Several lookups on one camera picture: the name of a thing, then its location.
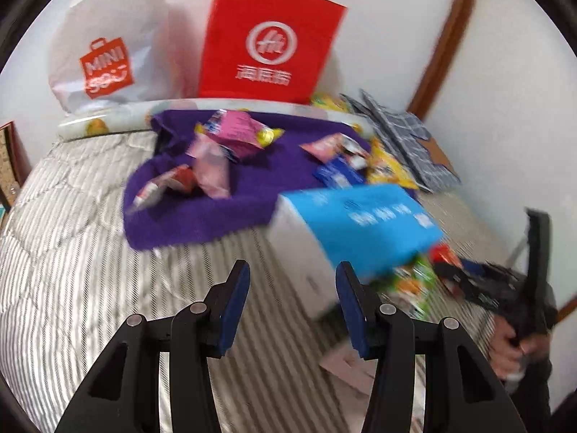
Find purple cloth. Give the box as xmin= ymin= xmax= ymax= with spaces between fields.
xmin=122 ymin=109 xmax=376 ymax=252

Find person's right forearm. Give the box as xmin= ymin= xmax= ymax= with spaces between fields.
xmin=504 ymin=355 xmax=556 ymax=433

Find panda print snack packet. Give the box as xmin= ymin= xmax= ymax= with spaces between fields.
xmin=299 ymin=132 xmax=373 ymax=171

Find yellow snack packet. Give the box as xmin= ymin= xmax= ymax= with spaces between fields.
xmin=366 ymin=141 xmax=420 ymax=191

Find small red snack packet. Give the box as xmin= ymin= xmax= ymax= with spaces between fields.
xmin=428 ymin=243 xmax=463 ymax=268

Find fruit print rolled sheet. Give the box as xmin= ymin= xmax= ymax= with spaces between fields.
xmin=56 ymin=99 xmax=375 ymax=144

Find blue and white box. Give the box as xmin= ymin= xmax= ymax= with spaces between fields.
xmin=268 ymin=184 xmax=445 ymax=321

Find person's right hand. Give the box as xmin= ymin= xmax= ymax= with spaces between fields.
xmin=493 ymin=313 xmax=549 ymax=382

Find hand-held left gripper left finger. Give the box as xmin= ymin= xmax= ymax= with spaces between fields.
xmin=54 ymin=259 xmax=251 ymax=433

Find dark blue snack packet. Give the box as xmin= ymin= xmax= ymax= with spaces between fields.
xmin=313 ymin=155 xmax=367 ymax=191

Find brown wooden door frame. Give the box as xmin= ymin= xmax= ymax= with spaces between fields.
xmin=408 ymin=0 xmax=486 ymax=121

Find yellow drink mix bag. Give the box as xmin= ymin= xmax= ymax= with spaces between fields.
xmin=310 ymin=92 xmax=353 ymax=114

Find green and orange snack packet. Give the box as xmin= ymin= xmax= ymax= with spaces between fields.
xmin=374 ymin=256 xmax=436 ymax=317

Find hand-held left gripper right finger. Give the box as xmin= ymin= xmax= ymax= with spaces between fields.
xmin=336 ymin=261 xmax=528 ymax=433

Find red paper bag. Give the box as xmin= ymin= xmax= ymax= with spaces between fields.
xmin=197 ymin=0 xmax=348 ymax=105

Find white plastic bag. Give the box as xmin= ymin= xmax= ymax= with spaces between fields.
xmin=47 ymin=0 xmax=182 ymax=114

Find pale pink snack packet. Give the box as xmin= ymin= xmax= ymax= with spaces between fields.
xmin=186 ymin=137 xmax=234 ymax=200

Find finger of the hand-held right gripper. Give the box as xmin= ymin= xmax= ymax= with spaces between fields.
xmin=463 ymin=259 xmax=512 ymax=281
xmin=433 ymin=262 xmax=484 ymax=301

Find red and white snack packet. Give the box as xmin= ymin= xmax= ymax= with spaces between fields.
xmin=130 ymin=164 xmax=199 ymax=211

